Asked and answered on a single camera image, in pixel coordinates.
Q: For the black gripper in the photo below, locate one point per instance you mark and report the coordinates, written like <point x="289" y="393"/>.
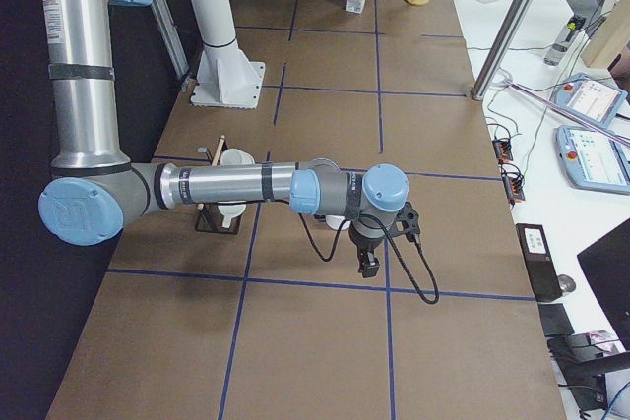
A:
<point x="364" y="246"/>

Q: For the white smiley face mug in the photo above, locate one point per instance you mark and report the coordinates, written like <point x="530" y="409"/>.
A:
<point x="337" y="222"/>

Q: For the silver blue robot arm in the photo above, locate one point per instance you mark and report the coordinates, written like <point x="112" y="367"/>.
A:
<point x="96" y="189"/>

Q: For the orange terminal block near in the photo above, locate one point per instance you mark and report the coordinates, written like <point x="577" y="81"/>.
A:
<point x="513" y="182"/>

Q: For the orange terminal block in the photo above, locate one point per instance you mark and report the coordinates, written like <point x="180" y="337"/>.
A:
<point x="513" y="182"/>
<point x="503" y="149"/>

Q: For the black box with label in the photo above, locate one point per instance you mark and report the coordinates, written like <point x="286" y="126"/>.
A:
<point x="538" y="262"/>

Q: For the white mug upper rack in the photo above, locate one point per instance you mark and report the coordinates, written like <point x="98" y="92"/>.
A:
<point x="237" y="157"/>

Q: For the orange terminal block far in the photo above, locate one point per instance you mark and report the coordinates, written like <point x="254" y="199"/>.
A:
<point x="503" y="149"/>

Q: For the black monitor corner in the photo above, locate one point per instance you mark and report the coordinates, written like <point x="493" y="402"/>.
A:
<point x="605" y="265"/>

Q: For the near teach pendant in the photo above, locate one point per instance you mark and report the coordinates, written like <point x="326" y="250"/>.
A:
<point x="592" y="161"/>

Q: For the teach pendant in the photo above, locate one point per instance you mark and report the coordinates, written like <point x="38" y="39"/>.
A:
<point x="594" y="100"/>
<point x="592" y="161"/>

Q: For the clear water bottle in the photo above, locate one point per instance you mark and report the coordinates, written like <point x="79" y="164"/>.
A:
<point x="564" y="40"/>

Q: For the far teach pendant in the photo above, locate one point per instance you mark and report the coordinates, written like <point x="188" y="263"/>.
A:
<point x="594" y="100"/>

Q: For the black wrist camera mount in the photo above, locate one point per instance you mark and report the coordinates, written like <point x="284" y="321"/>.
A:
<point x="407" y="223"/>

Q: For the black wire mug rack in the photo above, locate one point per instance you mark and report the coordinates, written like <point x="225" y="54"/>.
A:
<point x="209" y="219"/>

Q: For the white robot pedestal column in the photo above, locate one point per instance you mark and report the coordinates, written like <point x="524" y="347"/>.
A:
<point x="225" y="76"/>

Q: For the aluminium frame post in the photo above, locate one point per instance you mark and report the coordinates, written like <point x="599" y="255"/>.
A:
<point x="499" y="48"/>

